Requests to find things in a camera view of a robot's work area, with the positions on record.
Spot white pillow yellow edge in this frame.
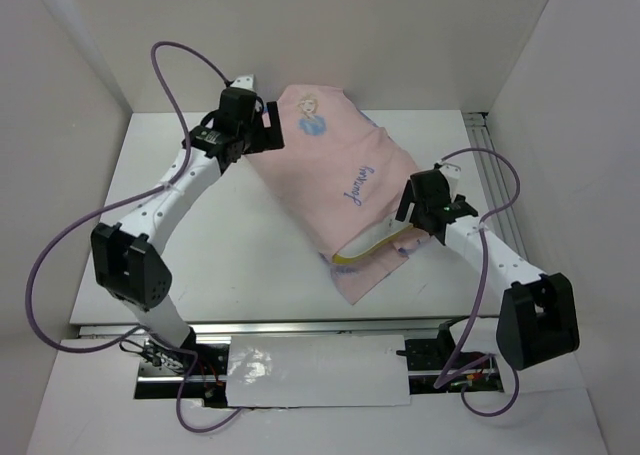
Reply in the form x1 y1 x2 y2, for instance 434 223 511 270
331 216 413 265

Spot pink blue printed pillowcase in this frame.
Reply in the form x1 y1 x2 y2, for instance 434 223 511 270
249 85 429 304

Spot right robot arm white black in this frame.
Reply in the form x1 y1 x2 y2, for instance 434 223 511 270
396 167 580 371

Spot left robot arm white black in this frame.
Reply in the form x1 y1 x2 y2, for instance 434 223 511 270
91 75 284 374

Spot white cover plate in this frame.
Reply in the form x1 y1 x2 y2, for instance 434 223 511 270
226 335 410 408

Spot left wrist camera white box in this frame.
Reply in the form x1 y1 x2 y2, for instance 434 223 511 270
230 74 256 92

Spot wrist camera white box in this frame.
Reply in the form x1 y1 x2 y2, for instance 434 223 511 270
434 161 461 198
230 74 256 92

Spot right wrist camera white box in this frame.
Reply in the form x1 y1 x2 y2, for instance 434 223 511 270
434 161 461 198

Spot aluminium side rail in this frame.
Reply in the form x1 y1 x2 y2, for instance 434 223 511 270
462 112 528 259

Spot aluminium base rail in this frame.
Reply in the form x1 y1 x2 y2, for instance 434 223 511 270
77 316 501 339

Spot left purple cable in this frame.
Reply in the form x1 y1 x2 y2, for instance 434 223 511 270
25 40 236 434

